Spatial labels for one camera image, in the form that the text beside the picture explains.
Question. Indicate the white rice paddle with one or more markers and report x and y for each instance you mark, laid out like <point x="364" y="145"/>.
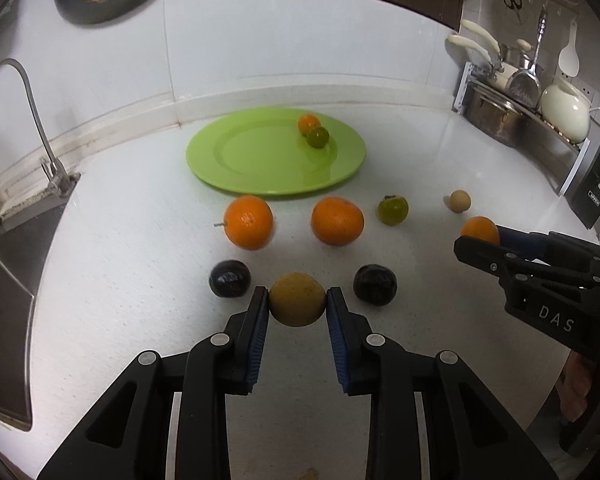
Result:
<point x="569" y="57"/>

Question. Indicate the green citrus fruit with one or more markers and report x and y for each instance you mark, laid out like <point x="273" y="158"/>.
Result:
<point x="392" y="210"/>
<point x="317" y="136"/>

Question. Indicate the small orange mandarin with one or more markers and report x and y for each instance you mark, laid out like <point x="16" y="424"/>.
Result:
<point x="480" y="230"/>
<point x="309" y="122"/>

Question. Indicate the metal faucet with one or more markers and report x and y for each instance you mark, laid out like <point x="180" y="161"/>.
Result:
<point x="30" y="105"/>

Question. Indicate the metal dish rack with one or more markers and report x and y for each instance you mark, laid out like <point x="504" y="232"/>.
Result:
<point x="555" y="155"/>

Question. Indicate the dark purple passion fruit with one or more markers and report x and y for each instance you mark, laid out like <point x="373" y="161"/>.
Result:
<point x="375" y="285"/>
<point x="230" y="279"/>

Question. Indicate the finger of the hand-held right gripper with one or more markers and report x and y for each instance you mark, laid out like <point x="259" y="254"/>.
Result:
<point x="522" y="242"/>
<point x="480" y="252"/>

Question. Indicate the green plate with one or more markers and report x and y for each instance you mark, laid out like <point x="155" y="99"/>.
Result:
<point x="250" y="155"/>

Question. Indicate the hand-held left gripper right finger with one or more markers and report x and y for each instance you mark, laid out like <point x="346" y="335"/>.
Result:
<point x="336" y="330"/>

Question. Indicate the large steel pot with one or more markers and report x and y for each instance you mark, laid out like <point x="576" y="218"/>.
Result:
<point x="492" y="115"/>

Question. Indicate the person's right hand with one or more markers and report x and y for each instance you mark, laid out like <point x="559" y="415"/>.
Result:
<point x="577" y="385"/>

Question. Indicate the black scissors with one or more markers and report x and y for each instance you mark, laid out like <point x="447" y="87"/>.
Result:
<point x="514" y="5"/>

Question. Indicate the small tan round fruit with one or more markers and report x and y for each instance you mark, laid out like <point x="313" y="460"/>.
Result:
<point x="460" y="201"/>

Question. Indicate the steel sink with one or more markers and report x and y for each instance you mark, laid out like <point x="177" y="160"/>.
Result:
<point x="5" y="310"/>

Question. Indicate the large orange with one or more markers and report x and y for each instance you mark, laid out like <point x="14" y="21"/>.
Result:
<point x="337" y="221"/>
<point x="249" y="222"/>

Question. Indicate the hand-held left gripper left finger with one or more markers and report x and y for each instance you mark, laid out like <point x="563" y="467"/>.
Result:
<point x="260" y="330"/>

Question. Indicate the round yellow fruit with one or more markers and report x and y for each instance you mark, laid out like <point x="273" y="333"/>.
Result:
<point x="297" y="305"/>

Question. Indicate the metal skimmer spoon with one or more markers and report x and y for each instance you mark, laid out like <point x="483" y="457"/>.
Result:
<point x="524" y="87"/>

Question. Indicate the black box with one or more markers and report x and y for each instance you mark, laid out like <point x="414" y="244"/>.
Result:
<point x="597" y="175"/>

